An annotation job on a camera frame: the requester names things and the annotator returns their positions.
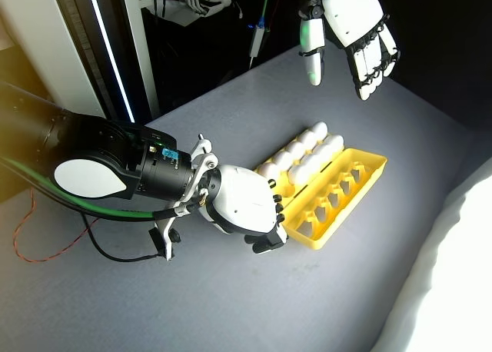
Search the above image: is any bright white cloth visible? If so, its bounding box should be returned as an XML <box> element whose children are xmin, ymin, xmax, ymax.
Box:
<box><xmin>371</xmin><ymin>167</ymin><xmax>492</xmax><ymax>352</ymax></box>

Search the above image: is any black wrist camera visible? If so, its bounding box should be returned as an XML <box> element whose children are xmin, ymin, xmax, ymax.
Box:
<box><xmin>148</xmin><ymin>217</ymin><xmax>182</xmax><ymax>262</ymax></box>

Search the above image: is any green cable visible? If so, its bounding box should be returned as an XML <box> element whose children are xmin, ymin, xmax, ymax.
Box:
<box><xmin>258</xmin><ymin>0</ymin><xmax>272</xmax><ymax>25</ymax></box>

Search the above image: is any grey table cloth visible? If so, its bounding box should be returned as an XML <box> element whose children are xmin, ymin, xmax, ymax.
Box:
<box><xmin>0</xmin><ymin>44</ymin><xmax>492</xmax><ymax>352</ymax></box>

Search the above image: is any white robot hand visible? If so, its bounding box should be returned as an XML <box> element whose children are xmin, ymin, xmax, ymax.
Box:
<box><xmin>298</xmin><ymin>0</ymin><xmax>401</xmax><ymax>101</ymax></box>
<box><xmin>198</xmin><ymin>163</ymin><xmax>289</xmax><ymax>255</ymax></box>

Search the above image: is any yellow plastic egg carton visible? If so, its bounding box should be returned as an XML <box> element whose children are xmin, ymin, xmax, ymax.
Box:
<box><xmin>253</xmin><ymin>131</ymin><xmax>388</xmax><ymax>252</ymax></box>

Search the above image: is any black camera cable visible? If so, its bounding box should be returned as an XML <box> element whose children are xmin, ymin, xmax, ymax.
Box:
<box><xmin>78</xmin><ymin>212</ymin><xmax>162</xmax><ymax>263</ymax></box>

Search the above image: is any red thin wire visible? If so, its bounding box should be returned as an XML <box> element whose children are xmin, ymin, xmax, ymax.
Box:
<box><xmin>12</xmin><ymin>188</ymin><xmax>100</xmax><ymax>264</ymax></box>

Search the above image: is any white adapter box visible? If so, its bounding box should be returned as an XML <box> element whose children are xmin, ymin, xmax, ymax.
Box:
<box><xmin>248</xmin><ymin>19</ymin><xmax>268</xmax><ymax>71</ymax></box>

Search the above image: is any white cabinet frame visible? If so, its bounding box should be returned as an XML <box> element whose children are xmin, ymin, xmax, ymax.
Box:
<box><xmin>0</xmin><ymin>0</ymin><xmax>161</xmax><ymax>125</ymax></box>

